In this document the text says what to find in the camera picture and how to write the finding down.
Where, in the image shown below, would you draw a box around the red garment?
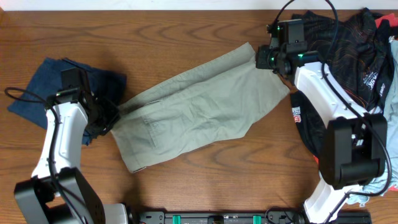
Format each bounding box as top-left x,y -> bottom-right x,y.
375,13 -> 398,28

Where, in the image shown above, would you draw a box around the light blue garment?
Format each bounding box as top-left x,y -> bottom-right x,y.
347,37 -> 397,207

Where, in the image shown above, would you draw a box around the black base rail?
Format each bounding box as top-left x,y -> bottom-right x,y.
133,210 -> 373,224

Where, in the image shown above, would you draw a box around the black patterned shirt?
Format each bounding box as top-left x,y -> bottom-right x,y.
289,7 -> 396,158

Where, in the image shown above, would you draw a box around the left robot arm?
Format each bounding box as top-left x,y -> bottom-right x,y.
14,91 -> 129,223

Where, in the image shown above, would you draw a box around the folded navy blue shorts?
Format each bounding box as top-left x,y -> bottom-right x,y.
7,58 -> 127,129

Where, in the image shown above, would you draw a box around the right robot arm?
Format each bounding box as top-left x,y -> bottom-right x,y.
256,45 -> 391,223

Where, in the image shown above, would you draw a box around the khaki cargo shorts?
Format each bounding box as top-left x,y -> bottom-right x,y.
111,43 -> 289,173

